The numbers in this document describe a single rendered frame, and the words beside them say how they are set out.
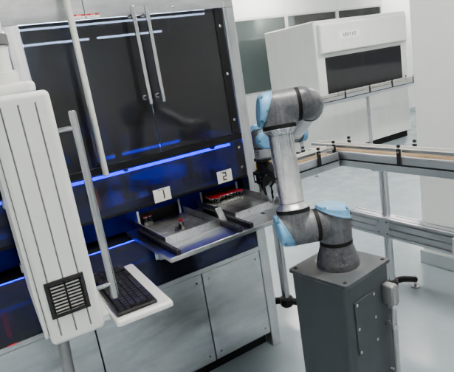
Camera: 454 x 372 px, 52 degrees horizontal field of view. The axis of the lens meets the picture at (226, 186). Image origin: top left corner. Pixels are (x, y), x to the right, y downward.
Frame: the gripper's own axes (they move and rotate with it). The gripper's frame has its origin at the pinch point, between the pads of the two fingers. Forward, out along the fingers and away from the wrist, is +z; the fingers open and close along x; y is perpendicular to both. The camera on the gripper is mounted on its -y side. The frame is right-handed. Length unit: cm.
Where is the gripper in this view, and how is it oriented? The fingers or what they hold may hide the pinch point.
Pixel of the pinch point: (272, 200)
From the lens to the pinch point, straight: 214.7
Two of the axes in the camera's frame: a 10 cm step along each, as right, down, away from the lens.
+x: -8.3, 2.6, -4.9
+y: -5.3, -1.1, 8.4
